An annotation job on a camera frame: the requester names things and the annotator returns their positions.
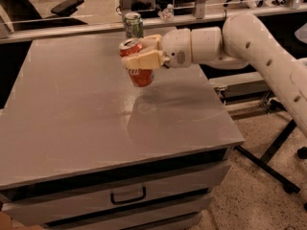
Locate red coke can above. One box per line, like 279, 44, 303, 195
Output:
119, 38, 154, 87

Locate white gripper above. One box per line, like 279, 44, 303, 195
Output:
121, 29, 192, 70

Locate grey metal rail shelf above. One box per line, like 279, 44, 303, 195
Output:
209, 72, 273, 120

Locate clear plastic water bottle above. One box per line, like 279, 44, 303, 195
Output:
158, 4, 174, 21

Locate black metal stand legs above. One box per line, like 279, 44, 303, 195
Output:
234, 99, 307, 211

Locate black drawer handle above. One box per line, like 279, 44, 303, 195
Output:
110, 186, 147, 205

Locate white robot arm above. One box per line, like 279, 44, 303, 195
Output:
122, 13, 307, 135

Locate green soda can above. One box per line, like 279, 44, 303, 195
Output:
124, 11, 143, 38

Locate grey drawer cabinet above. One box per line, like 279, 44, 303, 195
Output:
0, 33, 243, 230

